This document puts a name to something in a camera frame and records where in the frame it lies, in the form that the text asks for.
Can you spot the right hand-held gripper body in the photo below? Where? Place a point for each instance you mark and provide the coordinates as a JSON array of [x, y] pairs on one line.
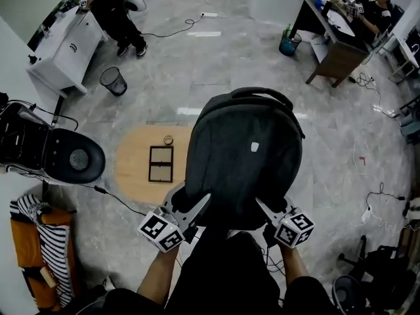
[[293, 230]]

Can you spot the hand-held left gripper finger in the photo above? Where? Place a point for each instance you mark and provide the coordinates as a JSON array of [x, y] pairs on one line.
[[199, 210], [168, 200]]

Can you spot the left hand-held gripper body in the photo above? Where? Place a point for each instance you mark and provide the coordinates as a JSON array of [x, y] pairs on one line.
[[160, 231]]

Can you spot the grey fabric backpack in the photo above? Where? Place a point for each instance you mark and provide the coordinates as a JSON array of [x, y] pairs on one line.
[[243, 162]]

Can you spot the person's left forearm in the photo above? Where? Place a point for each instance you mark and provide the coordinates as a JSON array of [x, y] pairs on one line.
[[157, 274]]

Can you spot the person's right forearm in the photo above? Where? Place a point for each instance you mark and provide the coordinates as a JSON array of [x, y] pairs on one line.
[[295, 264]]

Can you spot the oval wooden table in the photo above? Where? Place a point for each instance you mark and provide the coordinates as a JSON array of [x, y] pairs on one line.
[[134, 162]]

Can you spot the small tape roll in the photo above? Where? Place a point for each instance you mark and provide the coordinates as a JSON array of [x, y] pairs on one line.
[[168, 140]]

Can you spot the person's black clothing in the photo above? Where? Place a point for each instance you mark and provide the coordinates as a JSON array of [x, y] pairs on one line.
[[223, 274]]

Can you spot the red tape piece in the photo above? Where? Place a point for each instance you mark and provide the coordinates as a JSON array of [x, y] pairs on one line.
[[363, 160]]

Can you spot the black office chair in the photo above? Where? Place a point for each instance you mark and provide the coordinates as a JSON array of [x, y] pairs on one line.
[[387, 267]]

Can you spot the black white striped cloth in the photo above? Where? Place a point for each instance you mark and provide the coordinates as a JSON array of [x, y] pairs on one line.
[[55, 251]]

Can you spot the black mesh wastebasket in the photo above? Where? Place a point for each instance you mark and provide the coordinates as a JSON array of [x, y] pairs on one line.
[[113, 82]]

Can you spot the black open equipment pack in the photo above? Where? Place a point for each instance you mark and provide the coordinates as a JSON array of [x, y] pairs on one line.
[[23, 136]]

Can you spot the dark brown wooden desk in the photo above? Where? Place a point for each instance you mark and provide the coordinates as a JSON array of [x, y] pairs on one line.
[[341, 54]]

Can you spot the blue-lined mesh wastebasket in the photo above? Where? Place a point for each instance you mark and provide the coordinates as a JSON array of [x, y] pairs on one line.
[[289, 44]]

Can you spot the white drawer cabinet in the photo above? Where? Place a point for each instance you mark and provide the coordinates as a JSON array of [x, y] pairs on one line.
[[69, 48]]

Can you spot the white power strip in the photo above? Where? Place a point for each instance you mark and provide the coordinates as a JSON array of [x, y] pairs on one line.
[[209, 14]]

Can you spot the white paper sheet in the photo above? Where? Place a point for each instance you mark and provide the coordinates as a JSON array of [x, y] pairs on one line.
[[339, 21]]

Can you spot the white block cabinet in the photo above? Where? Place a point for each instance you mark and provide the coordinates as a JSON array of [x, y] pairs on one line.
[[275, 0]]

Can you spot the black double picture frame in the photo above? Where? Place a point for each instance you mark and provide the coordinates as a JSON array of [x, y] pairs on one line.
[[160, 164]]

